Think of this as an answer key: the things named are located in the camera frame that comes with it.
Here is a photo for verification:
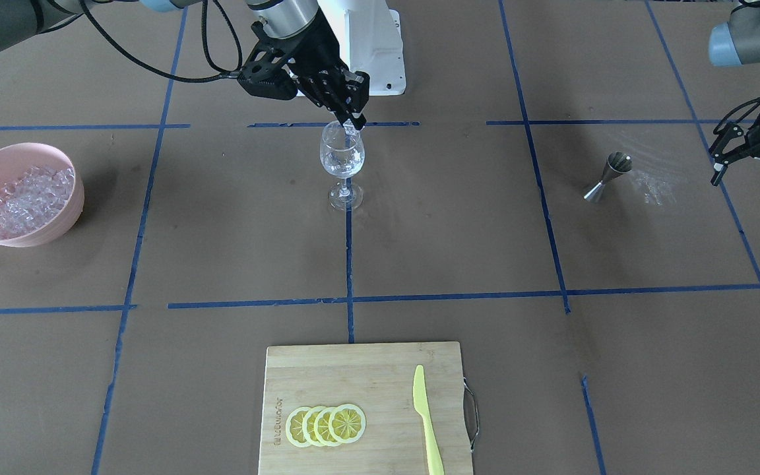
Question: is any yellow lemon slice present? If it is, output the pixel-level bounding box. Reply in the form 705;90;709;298
313;408;340;447
301;406;326;446
330;403;367;444
286;406;311;448

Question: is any bamboo cutting board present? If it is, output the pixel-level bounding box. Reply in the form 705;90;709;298
257;342;474;474

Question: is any steel cocktail jigger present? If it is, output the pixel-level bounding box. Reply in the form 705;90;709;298
583;151;633;203

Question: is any clear wine glass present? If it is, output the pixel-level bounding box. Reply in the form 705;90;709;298
319;120;365;212

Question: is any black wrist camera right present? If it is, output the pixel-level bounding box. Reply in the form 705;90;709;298
236;43;298;100

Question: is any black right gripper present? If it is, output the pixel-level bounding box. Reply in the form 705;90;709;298
251;19;370;130

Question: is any pink bowl of ice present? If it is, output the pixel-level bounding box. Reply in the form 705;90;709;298
0;143;85;247

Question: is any yellow plastic knife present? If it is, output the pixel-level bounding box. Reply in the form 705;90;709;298
411;364;445;474

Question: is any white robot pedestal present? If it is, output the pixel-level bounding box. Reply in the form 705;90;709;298
319;1;407;97

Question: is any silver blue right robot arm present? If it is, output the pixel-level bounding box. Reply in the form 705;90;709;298
0;1;370;130

